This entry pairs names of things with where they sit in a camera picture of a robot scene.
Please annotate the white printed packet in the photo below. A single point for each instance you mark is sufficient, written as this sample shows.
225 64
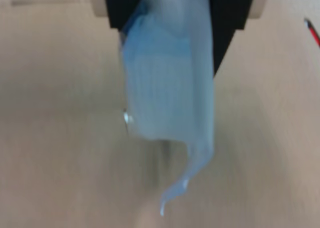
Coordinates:
170 87

